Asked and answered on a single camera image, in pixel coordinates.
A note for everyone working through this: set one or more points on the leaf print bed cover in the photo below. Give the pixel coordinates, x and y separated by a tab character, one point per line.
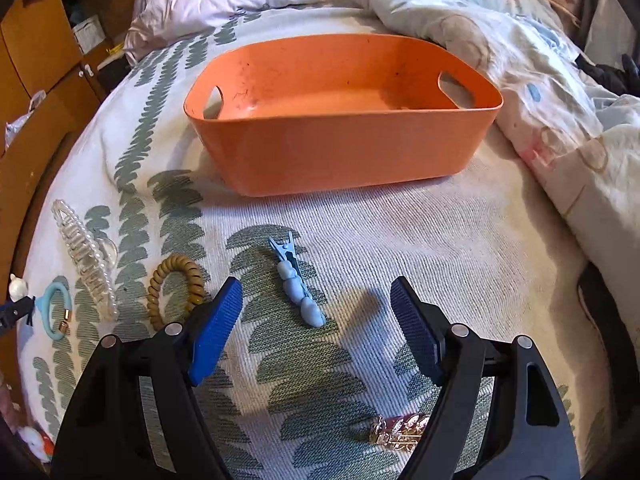
450	240

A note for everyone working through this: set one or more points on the black cloth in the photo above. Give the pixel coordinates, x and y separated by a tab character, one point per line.
607	76

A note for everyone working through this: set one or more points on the orange plastic basket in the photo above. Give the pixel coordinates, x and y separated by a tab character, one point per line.
325	152

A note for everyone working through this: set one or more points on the pale blue printed quilt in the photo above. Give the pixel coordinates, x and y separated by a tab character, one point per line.
500	25

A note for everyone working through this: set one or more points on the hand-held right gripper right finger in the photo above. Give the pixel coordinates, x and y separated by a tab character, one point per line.
415	325

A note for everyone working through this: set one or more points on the clear pearl claw clip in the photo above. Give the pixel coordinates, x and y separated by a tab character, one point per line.
80	250

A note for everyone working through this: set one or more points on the blue heart hair clip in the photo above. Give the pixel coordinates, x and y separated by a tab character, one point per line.
295	287

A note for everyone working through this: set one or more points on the crumpled plastic bag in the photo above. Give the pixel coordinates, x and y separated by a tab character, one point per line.
22	120

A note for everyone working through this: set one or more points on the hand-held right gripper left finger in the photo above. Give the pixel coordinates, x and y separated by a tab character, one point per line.
217	330

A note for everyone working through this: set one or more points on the white paper sheet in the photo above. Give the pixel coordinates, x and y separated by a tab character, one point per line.
87	34

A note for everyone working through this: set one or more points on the white plush bunny hair clip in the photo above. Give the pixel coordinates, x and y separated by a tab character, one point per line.
32	441

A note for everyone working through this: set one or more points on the white garlic hair clip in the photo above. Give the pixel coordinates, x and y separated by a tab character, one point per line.
17	287

